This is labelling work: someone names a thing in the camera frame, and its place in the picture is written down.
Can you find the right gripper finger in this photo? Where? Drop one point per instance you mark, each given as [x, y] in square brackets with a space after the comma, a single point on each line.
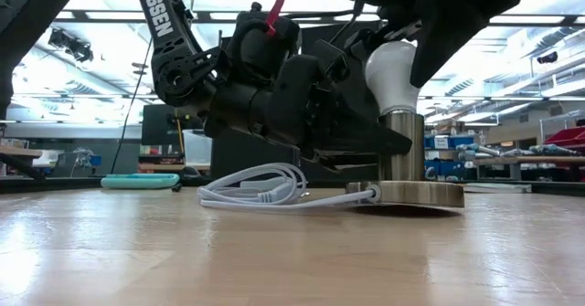
[365, 43]
[461, 18]

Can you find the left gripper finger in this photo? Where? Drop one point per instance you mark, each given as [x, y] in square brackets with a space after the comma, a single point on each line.
[331, 59]
[365, 141]

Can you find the white lightbulb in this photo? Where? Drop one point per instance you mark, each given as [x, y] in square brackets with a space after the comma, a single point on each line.
[390, 82]

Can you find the brass lamp base socket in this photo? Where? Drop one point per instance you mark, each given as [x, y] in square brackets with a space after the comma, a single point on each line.
[407, 192]

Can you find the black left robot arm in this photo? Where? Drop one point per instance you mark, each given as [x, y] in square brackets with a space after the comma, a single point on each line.
[160, 18]

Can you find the black ceiling spotlight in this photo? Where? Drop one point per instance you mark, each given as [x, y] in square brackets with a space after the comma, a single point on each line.
[71, 45]
[547, 57]

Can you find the black monitor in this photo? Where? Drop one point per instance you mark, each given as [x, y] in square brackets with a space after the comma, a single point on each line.
[153, 123]

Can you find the olive green notebook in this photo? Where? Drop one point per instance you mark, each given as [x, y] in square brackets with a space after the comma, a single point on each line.
[498, 188]

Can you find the grey tool pile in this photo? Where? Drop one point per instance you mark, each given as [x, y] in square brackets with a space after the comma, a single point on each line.
[516, 150]

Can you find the teal calculator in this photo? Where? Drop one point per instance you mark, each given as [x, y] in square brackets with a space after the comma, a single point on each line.
[139, 181]

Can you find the wooden workbench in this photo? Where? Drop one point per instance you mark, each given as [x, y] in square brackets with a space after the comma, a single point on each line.
[530, 161]

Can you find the red storage bin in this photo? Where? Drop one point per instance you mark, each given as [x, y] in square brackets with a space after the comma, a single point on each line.
[566, 138]

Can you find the black overhead crossbar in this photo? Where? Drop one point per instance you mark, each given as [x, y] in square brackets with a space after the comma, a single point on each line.
[114, 13]

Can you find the wooden side table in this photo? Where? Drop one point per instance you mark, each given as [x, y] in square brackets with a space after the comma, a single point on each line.
[18, 153]

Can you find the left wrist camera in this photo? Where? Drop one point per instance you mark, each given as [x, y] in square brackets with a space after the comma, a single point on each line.
[256, 45]

